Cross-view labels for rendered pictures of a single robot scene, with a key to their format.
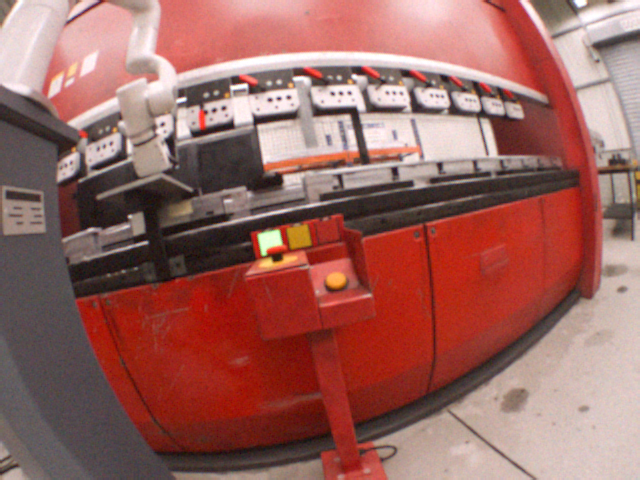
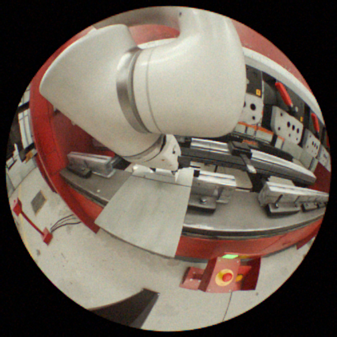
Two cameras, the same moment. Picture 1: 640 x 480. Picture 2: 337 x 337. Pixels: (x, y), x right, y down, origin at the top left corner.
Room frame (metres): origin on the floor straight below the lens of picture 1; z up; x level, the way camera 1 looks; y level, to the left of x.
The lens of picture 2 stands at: (0.45, 0.28, 1.20)
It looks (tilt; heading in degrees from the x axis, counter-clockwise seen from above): 34 degrees down; 28
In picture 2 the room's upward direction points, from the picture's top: straight up
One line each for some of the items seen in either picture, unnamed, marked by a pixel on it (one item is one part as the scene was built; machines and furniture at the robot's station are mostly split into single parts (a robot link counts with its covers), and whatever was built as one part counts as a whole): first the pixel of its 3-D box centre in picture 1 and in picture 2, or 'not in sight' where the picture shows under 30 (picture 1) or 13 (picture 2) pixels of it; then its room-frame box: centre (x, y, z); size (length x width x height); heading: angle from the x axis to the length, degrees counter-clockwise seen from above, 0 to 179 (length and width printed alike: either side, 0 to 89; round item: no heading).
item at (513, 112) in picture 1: (508, 105); not in sight; (1.05, -1.11, 1.26); 0.15 x 0.09 x 0.17; 102
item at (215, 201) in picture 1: (187, 217); (182, 182); (0.74, 0.38, 0.92); 0.39 x 0.06 x 0.10; 102
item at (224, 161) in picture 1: (156, 194); not in sight; (1.19, 0.76, 1.12); 1.13 x 0.02 x 0.44; 102
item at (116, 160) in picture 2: not in sight; (130, 152); (1.01, 0.95, 0.81); 0.64 x 0.08 x 0.14; 12
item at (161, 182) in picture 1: (149, 193); (152, 194); (0.59, 0.40, 1.00); 0.26 x 0.18 x 0.01; 12
